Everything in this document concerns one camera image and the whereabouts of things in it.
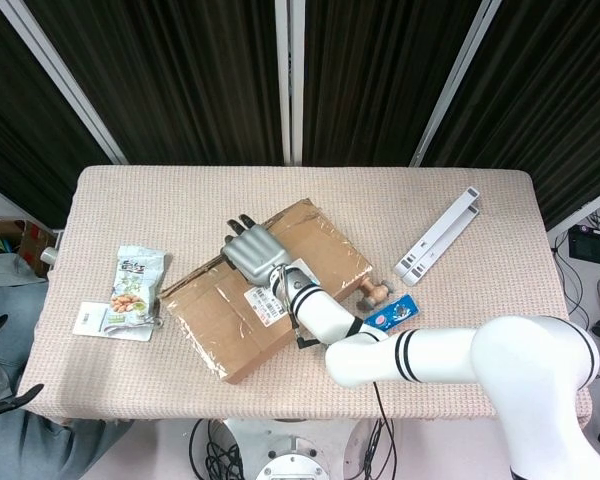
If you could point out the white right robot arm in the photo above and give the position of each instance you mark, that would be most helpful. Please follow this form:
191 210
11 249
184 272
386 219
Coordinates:
430 352

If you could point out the white folding laptop stand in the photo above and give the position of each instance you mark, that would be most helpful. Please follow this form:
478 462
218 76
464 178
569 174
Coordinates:
437 235

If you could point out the green peanut snack bag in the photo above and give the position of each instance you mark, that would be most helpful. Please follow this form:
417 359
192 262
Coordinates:
132 290

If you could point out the beige waffle tablecloth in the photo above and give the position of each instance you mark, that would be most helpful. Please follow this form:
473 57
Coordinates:
130 210

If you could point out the blue cookie box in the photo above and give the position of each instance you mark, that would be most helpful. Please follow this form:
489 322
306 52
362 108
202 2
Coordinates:
401 310

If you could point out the black grey left robot hand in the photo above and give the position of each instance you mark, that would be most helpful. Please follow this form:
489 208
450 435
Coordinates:
10 402

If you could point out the brown cardboard floor box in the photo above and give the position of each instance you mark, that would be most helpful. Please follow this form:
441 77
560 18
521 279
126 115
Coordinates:
30 240

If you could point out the grey round robot base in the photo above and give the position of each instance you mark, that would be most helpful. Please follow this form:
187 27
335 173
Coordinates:
292 460

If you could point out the black grey right robot hand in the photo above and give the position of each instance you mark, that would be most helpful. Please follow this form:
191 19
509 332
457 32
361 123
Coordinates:
257 255

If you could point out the black partition panel white frame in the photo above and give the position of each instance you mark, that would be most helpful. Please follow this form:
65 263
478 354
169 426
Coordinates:
555 100
380 75
180 75
10 125

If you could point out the white cardboard hang card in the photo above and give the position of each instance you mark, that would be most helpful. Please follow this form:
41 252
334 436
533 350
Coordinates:
87 320

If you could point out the white paper cup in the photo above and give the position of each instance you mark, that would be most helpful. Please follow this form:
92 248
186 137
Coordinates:
49 256

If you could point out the wooden massage roller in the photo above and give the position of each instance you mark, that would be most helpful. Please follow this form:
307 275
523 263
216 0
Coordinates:
375 294

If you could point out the black floor device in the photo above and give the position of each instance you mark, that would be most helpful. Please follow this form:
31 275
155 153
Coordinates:
590 247

